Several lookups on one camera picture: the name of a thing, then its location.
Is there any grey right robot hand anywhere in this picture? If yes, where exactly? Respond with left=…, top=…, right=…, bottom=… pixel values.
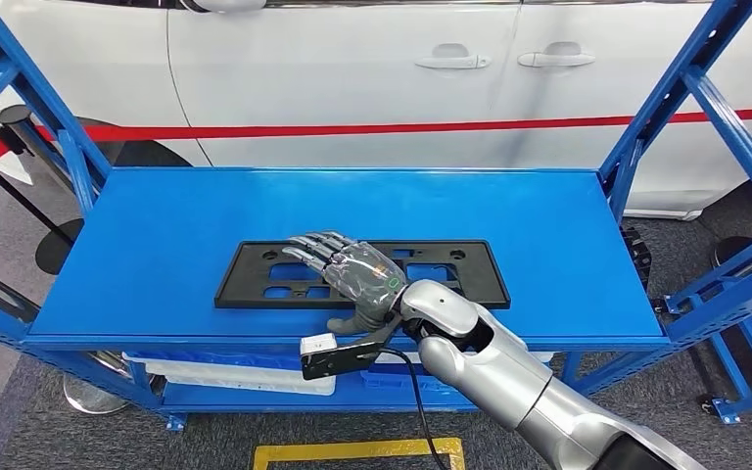
left=281, top=230, right=409, bottom=335

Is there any black plastic plate bracket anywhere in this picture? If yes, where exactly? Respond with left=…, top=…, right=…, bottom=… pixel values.
left=213, top=240, right=512, bottom=310

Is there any large blue metal shelf rack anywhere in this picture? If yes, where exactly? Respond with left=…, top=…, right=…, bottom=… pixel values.
left=0, top=0, right=752, bottom=433

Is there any blue plastic crate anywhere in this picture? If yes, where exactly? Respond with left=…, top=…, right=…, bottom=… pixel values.
left=125, top=352, right=306, bottom=372
left=359, top=352, right=481, bottom=394

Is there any red barrier belt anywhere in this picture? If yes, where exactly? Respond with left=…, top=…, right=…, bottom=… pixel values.
left=0, top=105, right=752, bottom=185

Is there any white car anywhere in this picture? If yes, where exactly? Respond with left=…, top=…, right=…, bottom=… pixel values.
left=0, top=0, right=752, bottom=222

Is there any black plastic crate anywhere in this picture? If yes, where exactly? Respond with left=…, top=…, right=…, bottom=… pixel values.
left=619, top=224, right=653, bottom=293

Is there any chrome stanchion with round base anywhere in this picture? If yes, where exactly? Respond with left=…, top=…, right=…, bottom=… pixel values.
left=0, top=256, right=132, bottom=416

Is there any black round stand base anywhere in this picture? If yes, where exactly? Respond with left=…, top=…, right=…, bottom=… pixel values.
left=712, top=235, right=752, bottom=270

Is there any small blue wheeled rack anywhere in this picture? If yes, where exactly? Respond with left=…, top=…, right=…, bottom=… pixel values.
left=651, top=223, right=752, bottom=426

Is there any black wrist camera mount bracket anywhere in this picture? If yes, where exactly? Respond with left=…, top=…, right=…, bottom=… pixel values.
left=323, top=317, right=416, bottom=374

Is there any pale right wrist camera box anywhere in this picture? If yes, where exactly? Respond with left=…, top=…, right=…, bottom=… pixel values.
left=299, top=332, right=352, bottom=382

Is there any black camera cable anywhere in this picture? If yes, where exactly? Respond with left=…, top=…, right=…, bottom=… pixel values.
left=379, top=347, right=449, bottom=470

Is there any black-capped stanchion post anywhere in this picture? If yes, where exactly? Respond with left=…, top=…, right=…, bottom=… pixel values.
left=0, top=103, right=85, bottom=196

